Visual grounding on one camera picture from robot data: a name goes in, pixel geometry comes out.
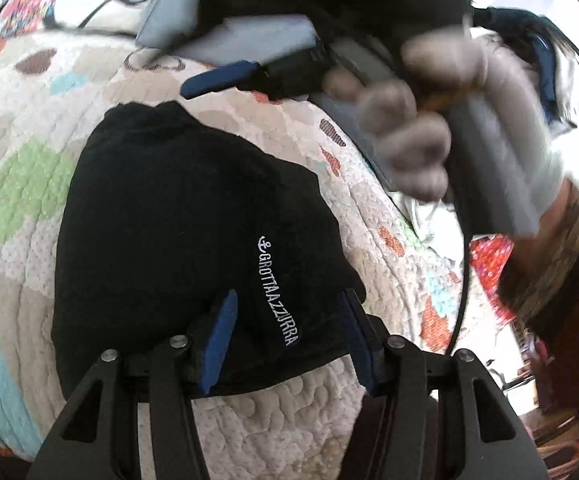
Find red floral blanket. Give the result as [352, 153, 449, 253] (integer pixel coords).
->
[469, 237, 517, 321]

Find black cable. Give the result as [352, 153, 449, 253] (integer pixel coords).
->
[447, 200, 473, 356]

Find person's right forearm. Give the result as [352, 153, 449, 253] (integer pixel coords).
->
[497, 180, 579, 361]

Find wooden furniture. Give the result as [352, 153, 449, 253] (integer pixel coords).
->
[519, 400, 579, 461]

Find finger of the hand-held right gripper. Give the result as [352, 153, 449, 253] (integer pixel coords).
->
[180, 59, 270, 101]

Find person's right hand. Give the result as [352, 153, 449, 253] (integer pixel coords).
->
[324, 35, 565, 211]

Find heart patterned quilt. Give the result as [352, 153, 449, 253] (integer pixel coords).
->
[0, 25, 475, 480]

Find dark blue cloth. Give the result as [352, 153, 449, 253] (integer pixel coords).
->
[489, 5, 579, 133]

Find black pants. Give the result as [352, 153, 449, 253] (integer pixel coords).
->
[52, 100, 367, 401]

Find white towel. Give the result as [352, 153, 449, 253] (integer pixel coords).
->
[399, 195, 465, 246]

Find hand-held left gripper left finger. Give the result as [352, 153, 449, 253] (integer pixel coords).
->
[26, 289, 240, 480]

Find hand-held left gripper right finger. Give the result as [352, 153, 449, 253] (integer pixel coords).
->
[342, 287, 553, 480]

